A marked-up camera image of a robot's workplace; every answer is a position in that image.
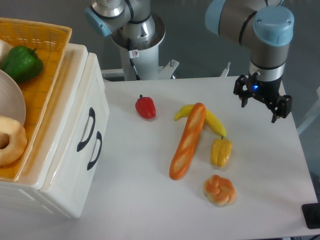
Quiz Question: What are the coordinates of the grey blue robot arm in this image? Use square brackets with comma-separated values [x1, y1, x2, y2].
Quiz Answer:
[84, 0, 295, 122]

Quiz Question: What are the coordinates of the green bell pepper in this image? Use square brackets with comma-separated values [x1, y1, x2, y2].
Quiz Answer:
[0, 45, 44, 84]

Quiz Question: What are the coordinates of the red bell pepper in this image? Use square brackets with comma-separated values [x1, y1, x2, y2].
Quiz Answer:
[135, 94, 156, 119]

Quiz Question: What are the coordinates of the beige bagel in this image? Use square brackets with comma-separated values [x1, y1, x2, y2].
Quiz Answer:
[0, 115, 28, 166]

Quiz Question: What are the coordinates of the white plastic drawer cabinet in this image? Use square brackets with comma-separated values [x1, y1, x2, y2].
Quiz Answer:
[0, 43, 110, 220]

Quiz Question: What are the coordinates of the white frame at right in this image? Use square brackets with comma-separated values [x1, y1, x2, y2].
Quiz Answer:
[297, 87, 320, 135]

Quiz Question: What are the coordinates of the yellow banana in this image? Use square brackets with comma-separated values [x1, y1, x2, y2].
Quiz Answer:
[174, 104, 227, 138]

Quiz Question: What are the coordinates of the orange baguette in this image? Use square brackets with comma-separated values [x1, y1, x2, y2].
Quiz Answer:
[169, 102, 206, 181]

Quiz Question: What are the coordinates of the black device at edge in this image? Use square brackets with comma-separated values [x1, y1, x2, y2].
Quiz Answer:
[301, 203, 320, 229]

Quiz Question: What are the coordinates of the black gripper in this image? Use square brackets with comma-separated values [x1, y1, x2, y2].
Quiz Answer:
[233, 72, 292, 123]

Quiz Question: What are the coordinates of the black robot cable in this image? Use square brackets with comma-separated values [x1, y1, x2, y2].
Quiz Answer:
[126, 37, 142, 81]

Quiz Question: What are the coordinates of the yellow bell pepper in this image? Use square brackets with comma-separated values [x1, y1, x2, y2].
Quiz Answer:
[210, 138, 233, 167]

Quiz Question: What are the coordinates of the braided bread roll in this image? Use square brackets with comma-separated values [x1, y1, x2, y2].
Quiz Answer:
[203, 174, 237, 207]

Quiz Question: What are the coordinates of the white plate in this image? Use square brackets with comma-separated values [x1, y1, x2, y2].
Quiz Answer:
[0, 70, 26, 125]

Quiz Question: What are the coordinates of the white object in basket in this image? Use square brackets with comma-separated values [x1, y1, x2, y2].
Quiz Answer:
[0, 39, 13, 64]

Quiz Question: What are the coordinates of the yellow woven basket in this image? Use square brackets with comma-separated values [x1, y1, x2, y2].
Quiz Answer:
[0, 17, 72, 182]

